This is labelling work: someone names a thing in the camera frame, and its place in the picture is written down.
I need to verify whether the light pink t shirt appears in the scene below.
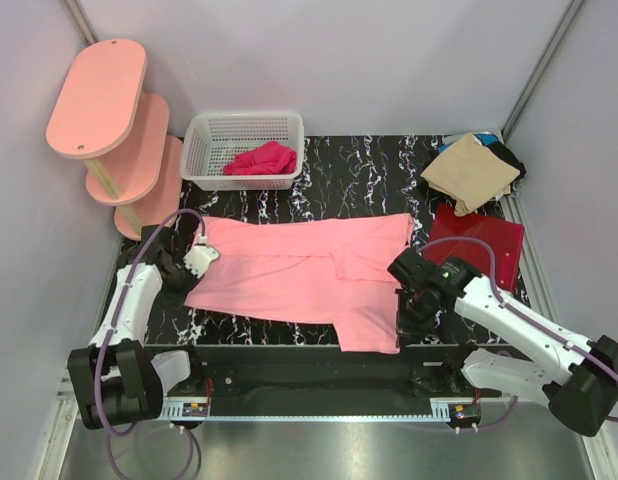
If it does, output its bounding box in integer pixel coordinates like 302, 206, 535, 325
185, 213, 414, 354

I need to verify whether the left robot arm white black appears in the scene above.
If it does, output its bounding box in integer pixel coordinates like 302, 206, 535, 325
67, 225, 220, 430

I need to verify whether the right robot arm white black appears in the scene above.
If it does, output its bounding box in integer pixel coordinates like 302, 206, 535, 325
388, 248, 618, 437

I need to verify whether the red plastic folding board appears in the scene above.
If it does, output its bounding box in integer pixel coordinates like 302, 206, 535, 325
424, 204, 525, 293

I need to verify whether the white plastic laundry basket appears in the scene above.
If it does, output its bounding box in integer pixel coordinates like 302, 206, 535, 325
180, 110, 305, 191

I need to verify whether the beige folded t shirt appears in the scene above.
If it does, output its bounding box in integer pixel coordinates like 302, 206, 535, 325
422, 133, 518, 217

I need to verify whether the magenta t shirt in basket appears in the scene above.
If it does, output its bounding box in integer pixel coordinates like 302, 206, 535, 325
223, 141, 297, 176

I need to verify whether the black folded garment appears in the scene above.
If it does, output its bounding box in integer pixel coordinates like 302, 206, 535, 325
487, 141, 527, 188

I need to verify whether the pink three tier shelf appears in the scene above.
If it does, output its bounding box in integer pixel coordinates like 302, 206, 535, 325
46, 38, 183, 240

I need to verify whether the blue folded garment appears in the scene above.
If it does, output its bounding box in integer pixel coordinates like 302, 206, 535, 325
437, 131, 500, 153

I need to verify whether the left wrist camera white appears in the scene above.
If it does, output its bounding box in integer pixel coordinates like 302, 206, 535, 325
184, 233, 221, 279

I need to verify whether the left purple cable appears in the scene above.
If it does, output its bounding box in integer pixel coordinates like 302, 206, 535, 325
91, 209, 208, 479

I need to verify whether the aluminium frame rail front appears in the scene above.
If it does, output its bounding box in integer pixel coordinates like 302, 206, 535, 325
58, 374, 598, 426

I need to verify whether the left corner aluminium post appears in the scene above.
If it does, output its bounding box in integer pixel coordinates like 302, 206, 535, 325
59, 0, 98, 46

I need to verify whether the corner aluminium post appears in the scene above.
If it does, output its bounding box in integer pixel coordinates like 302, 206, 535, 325
59, 0, 98, 46
501, 0, 588, 142

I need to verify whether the right corner aluminium post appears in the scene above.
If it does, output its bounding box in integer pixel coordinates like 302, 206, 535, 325
501, 0, 588, 142

